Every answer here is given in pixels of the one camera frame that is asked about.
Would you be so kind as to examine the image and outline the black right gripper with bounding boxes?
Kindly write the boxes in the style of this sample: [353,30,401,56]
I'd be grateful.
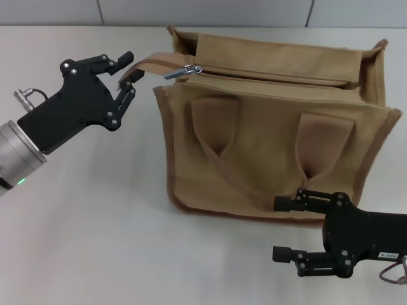
[272,187,407,279]

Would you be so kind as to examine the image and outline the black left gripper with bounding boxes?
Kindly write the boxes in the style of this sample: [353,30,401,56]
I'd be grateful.
[17,50,146,156]

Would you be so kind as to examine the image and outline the khaki canvas food bag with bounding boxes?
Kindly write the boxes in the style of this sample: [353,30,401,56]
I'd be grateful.
[118,24,404,226]

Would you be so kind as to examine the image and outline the left gripper cable with connector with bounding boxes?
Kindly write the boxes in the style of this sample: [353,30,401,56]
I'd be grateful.
[13,88,49,112]

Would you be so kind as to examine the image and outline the gripper cable with connector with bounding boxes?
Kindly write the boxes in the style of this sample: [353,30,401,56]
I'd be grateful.
[380,254,407,284]
[13,88,49,112]

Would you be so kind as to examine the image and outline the right gripper cable with connector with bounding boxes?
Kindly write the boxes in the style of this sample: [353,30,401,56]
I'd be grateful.
[380,254,407,284]

